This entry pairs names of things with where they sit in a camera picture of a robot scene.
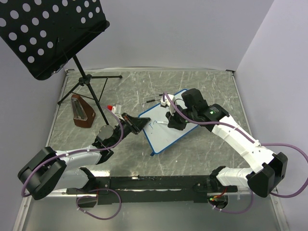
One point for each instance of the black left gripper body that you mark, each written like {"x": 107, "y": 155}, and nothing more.
{"x": 128, "y": 125}

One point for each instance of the brown wooden metronome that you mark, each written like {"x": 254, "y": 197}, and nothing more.
{"x": 83, "y": 113}

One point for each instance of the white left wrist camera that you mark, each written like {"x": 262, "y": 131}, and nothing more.
{"x": 115, "y": 109}

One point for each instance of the black perforated music stand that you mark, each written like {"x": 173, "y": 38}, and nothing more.
{"x": 46, "y": 34}

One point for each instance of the blue framed whiteboard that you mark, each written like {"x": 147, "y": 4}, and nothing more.
{"x": 159, "y": 136}

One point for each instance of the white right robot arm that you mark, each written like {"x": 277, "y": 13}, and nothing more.
{"x": 266, "y": 168}

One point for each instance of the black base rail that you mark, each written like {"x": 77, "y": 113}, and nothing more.
{"x": 144, "y": 189}

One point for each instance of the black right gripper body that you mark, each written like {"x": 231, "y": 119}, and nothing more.
{"x": 177, "y": 117}

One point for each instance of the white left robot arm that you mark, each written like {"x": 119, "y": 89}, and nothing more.
{"x": 51, "y": 170}

